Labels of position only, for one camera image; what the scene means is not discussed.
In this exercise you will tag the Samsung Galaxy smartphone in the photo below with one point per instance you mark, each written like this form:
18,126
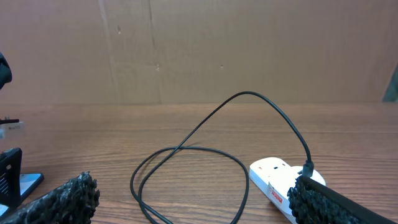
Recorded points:
27,184

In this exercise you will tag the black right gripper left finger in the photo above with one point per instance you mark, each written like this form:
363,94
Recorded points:
74,202

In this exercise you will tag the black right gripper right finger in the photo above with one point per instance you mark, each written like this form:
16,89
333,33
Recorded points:
313,203

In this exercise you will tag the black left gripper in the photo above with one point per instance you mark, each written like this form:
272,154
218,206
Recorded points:
10,171

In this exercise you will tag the white power strip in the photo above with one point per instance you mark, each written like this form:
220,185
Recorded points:
275,177

